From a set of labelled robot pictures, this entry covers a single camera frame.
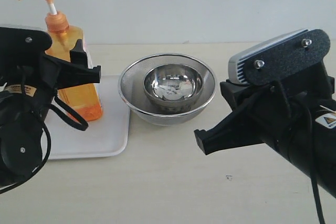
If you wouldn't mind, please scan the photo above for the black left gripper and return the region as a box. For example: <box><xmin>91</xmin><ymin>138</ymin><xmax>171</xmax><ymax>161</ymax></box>
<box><xmin>1</xmin><ymin>39</ymin><xmax>101</xmax><ymax>119</ymax></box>

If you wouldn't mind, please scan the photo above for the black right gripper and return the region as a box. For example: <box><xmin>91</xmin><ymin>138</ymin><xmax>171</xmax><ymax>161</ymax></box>
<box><xmin>194</xmin><ymin>63</ymin><xmax>333</xmax><ymax>155</ymax></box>

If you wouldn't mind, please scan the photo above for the orange pump soap bottle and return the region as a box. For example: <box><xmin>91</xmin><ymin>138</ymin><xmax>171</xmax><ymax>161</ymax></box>
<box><xmin>15</xmin><ymin>0</ymin><xmax>104</xmax><ymax>122</ymax></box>

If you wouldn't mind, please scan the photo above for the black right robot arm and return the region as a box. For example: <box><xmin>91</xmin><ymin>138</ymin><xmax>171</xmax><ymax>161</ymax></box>
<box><xmin>194</xmin><ymin>62</ymin><xmax>335</xmax><ymax>195</ymax></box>

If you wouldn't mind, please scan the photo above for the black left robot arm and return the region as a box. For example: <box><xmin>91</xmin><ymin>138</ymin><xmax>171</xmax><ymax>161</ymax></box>
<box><xmin>1</xmin><ymin>39</ymin><xmax>101</xmax><ymax>193</ymax></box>

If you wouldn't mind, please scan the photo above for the small stainless steel bowl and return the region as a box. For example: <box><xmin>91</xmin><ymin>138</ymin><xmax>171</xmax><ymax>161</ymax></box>
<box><xmin>143</xmin><ymin>63</ymin><xmax>204</xmax><ymax>108</ymax></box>

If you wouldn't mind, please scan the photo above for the steel mesh colander bowl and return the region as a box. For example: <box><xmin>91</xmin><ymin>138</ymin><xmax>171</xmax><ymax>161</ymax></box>
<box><xmin>118</xmin><ymin>53</ymin><xmax>217</xmax><ymax>126</ymax></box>

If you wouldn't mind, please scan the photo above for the white rectangular plastic tray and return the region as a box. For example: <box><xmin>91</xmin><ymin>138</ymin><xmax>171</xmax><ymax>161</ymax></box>
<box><xmin>45</xmin><ymin>75</ymin><xmax>130</xmax><ymax>160</ymax></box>

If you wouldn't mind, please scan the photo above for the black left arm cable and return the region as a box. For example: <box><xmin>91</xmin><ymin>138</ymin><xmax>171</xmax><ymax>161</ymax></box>
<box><xmin>0</xmin><ymin>63</ymin><xmax>89</xmax><ymax>196</ymax></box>

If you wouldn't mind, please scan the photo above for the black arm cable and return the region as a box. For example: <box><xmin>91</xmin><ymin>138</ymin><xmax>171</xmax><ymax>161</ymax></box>
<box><xmin>272</xmin><ymin>82</ymin><xmax>326</xmax><ymax>224</ymax></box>
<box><xmin>0</xmin><ymin>63</ymin><xmax>89</xmax><ymax>196</ymax></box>

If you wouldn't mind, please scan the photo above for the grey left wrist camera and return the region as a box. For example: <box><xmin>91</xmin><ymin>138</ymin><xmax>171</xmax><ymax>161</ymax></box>
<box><xmin>1</xmin><ymin>24</ymin><xmax>52</xmax><ymax>66</ymax></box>

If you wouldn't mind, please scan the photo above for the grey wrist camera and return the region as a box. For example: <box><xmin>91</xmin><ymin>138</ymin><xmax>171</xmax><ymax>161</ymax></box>
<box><xmin>228</xmin><ymin>29</ymin><xmax>331</xmax><ymax>86</ymax></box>
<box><xmin>1</xmin><ymin>24</ymin><xmax>52</xmax><ymax>66</ymax></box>

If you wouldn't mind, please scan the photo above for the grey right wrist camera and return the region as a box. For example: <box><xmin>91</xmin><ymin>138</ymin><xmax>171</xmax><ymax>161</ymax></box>
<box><xmin>228</xmin><ymin>29</ymin><xmax>331</xmax><ymax>86</ymax></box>

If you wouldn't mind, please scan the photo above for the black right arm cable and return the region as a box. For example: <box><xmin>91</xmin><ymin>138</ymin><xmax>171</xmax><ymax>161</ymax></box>
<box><xmin>272</xmin><ymin>82</ymin><xmax>326</xmax><ymax>224</ymax></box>

